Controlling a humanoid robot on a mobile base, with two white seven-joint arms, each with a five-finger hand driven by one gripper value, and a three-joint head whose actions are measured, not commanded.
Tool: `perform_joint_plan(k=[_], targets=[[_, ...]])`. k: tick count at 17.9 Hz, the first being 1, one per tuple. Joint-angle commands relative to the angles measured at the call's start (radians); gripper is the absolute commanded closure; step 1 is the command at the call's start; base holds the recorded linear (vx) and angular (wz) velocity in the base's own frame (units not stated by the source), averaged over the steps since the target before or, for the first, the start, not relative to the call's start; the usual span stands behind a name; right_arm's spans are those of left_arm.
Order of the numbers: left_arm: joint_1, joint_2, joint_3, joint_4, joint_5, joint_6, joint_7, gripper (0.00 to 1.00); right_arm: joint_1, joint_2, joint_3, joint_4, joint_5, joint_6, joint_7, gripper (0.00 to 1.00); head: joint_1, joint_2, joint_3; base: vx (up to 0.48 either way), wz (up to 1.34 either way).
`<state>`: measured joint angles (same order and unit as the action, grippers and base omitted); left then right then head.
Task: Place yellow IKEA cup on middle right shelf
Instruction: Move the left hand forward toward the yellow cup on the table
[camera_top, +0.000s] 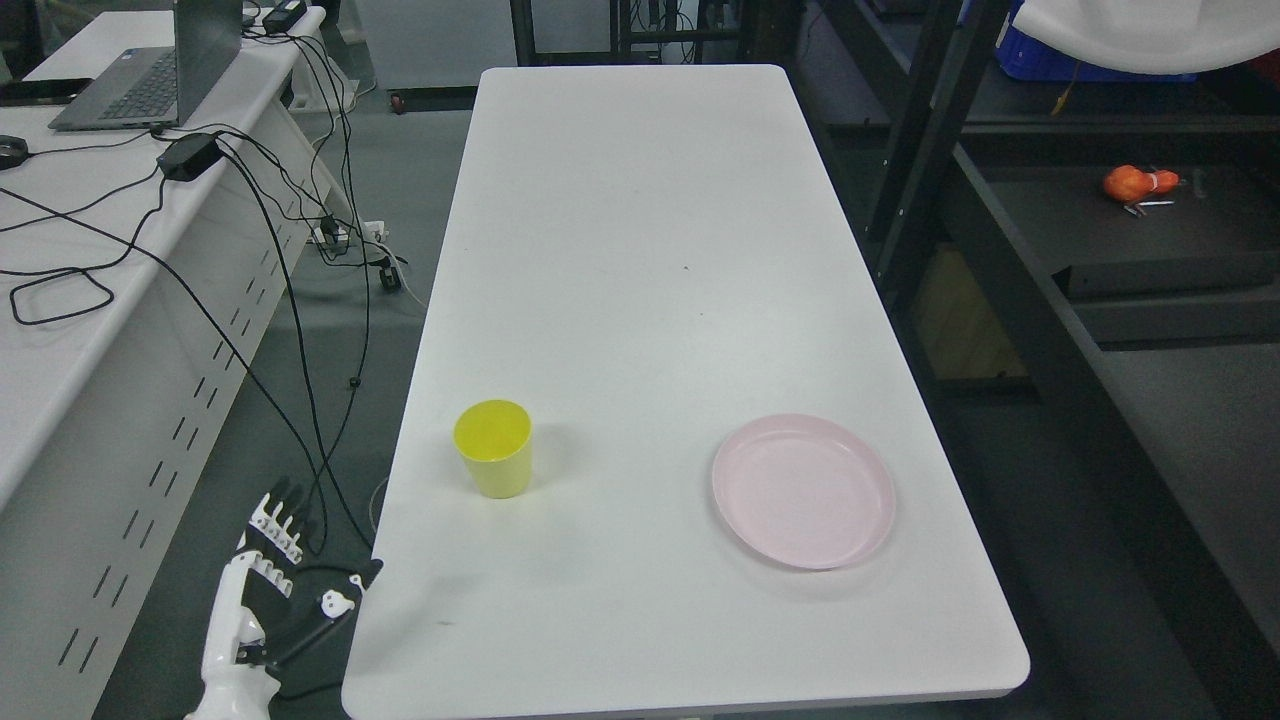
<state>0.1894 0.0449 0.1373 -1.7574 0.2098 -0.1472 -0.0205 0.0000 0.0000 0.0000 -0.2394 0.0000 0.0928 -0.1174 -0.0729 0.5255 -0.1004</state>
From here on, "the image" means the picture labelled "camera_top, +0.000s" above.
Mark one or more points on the white side desk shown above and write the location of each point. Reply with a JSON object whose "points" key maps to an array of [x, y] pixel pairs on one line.
{"points": [[131, 305]]}

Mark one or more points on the black power adapter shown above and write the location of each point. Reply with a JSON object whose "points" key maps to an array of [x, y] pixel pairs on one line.
{"points": [[185, 159]]}

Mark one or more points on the black metal shelf rack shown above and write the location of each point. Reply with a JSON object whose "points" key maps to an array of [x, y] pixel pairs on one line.
{"points": [[1104, 375]]}

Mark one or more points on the orange toy on shelf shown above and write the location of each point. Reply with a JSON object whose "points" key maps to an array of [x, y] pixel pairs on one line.
{"points": [[1128, 184]]}

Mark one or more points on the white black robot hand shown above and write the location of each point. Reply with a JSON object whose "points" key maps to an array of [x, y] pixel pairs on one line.
{"points": [[272, 605]]}

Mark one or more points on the pink plastic plate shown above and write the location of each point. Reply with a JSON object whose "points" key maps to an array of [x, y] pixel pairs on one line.
{"points": [[804, 492]]}

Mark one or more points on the yellow plastic cup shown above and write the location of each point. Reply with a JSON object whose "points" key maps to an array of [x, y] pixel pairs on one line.
{"points": [[494, 440]]}

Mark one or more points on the grey laptop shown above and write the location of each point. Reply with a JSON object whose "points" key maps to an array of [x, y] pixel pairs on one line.
{"points": [[161, 87]]}

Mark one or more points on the white power strip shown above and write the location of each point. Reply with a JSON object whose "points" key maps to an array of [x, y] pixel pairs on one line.
{"points": [[373, 232]]}

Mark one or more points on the white table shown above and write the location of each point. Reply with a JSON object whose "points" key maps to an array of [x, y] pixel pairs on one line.
{"points": [[646, 259]]}

